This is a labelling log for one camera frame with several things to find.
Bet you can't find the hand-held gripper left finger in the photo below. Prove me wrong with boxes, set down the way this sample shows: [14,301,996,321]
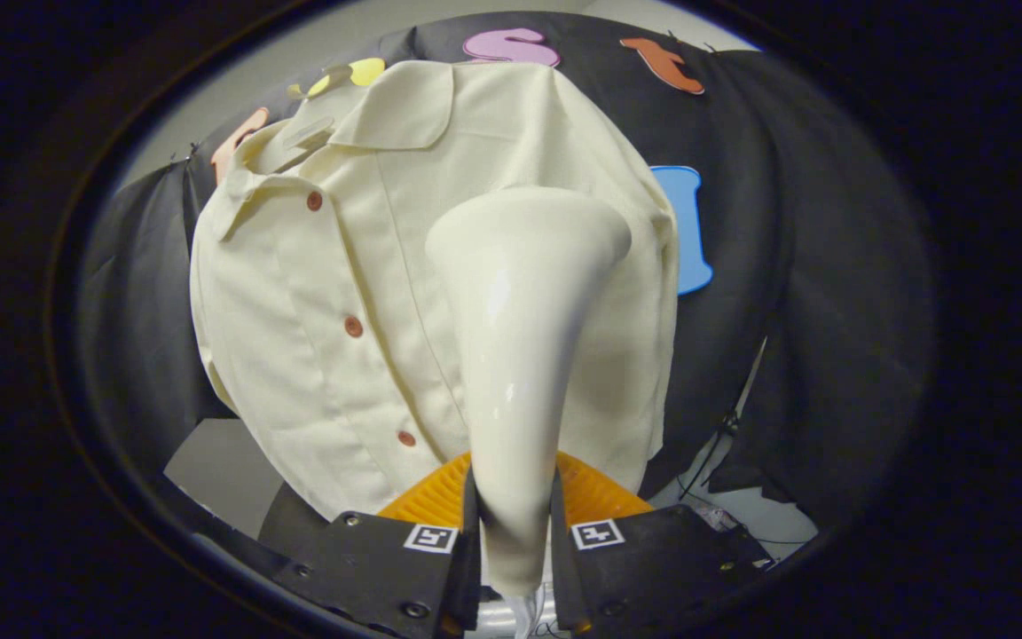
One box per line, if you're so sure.
[273,450,484,638]

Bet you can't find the cream button-up shirt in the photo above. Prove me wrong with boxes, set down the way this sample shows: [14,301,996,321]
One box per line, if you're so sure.
[189,59,681,523]

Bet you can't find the white garment steamer head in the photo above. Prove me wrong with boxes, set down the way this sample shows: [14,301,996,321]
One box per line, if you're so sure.
[424,185,634,598]

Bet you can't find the white clothes hanger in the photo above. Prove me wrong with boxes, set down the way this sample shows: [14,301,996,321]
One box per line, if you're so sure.
[286,66,363,176]

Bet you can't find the grey cabinet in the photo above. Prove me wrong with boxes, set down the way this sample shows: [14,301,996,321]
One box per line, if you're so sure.
[162,416,292,543]

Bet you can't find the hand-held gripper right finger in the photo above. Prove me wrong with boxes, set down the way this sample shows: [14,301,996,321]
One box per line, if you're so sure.
[550,450,774,636]

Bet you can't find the black metal stand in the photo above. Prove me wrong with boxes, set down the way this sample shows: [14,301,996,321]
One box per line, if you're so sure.
[677,336,770,503]

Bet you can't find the black backdrop cloth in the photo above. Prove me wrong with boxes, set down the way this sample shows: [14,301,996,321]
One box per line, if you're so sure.
[76,11,937,571]

